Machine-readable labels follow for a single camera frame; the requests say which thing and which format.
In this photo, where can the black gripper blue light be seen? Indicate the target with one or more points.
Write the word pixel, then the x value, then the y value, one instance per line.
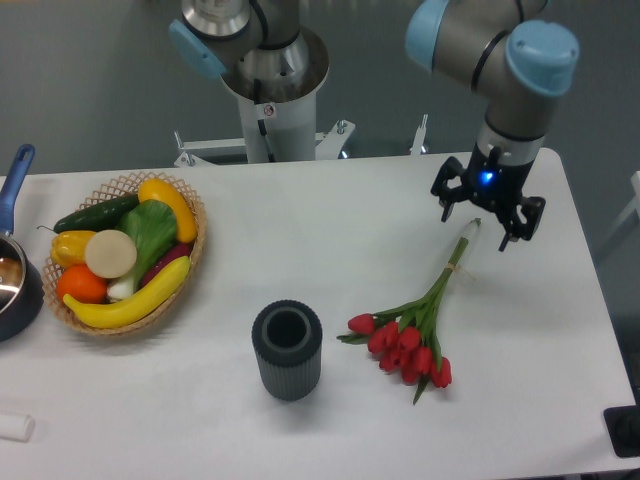
pixel 496 187

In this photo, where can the red tulip bouquet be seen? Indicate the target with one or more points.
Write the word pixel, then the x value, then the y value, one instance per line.
pixel 404 339

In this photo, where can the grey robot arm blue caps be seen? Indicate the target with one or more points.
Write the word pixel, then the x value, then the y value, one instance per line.
pixel 501 50

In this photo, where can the dark grey ribbed vase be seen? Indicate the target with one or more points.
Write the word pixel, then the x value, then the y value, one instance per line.
pixel 287 340

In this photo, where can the black device at table edge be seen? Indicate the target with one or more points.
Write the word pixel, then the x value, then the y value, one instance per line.
pixel 623 429

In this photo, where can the purple eggplant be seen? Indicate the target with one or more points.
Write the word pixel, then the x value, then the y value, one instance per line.
pixel 176 251

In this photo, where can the green bok choy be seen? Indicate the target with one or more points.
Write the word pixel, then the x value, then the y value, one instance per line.
pixel 121 256

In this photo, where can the yellow squash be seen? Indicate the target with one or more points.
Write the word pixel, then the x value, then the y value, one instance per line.
pixel 164 192

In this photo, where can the dark green cucumber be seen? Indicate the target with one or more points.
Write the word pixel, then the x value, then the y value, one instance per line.
pixel 96 217

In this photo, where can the yellow banana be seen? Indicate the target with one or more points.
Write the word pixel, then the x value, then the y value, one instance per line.
pixel 136 307

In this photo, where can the orange fruit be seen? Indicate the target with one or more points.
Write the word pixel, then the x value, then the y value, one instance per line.
pixel 82 284

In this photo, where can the yellow bell pepper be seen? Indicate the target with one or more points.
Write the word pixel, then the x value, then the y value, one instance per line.
pixel 68 248

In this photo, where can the white roll object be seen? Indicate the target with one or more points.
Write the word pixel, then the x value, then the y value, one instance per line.
pixel 16 427

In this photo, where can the white chair frame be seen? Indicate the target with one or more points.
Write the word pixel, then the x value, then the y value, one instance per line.
pixel 623 225

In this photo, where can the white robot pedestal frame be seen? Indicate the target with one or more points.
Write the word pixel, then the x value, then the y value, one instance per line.
pixel 272 132

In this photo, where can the blue handled saucepan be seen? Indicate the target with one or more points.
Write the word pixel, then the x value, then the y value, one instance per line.
pixel 22 292

